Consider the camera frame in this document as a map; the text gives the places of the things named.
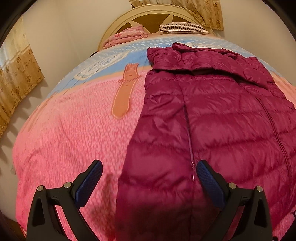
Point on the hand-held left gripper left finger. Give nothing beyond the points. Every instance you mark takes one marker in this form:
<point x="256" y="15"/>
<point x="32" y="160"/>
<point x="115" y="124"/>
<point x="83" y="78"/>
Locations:
<point x="89" y="183"/>

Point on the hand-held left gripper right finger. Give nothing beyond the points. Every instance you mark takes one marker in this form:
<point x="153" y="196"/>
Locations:
<point x="211" y="183"/>

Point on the magenta puffer jacket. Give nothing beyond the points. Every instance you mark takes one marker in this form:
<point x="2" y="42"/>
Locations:
<point x="208" y="115"/>

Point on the bed with pink-blue bedspread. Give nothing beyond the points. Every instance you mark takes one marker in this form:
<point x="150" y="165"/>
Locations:
<point x="69" y="129"/>

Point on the wide yellow floral curtain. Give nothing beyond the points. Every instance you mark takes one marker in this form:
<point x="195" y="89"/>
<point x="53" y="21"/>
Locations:
<point x="18" y="76"/>

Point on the dark cloth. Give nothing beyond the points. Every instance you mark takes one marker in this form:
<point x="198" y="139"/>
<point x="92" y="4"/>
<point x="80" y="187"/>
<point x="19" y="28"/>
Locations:
<point x="98" y="51"/>

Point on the folded pink floral quilt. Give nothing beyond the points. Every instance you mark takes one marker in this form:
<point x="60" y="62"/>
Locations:
<point x="124" y="35"/>

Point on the striped pillow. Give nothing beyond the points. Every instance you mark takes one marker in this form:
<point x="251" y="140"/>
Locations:
<point x="182" y="27"/>

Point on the yellow floral curtain panel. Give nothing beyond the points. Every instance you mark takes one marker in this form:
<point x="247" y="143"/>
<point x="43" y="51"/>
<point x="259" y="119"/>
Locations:
<point x="141" y="1"/>
<point x="205" y="14"/>

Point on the cream wooden bed headboard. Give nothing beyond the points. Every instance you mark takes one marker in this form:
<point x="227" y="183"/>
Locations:
<point x="143" y="11"/>

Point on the white wall socket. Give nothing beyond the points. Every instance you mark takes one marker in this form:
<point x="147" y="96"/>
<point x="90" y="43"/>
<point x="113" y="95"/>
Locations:
<point x="13" y="170"/>

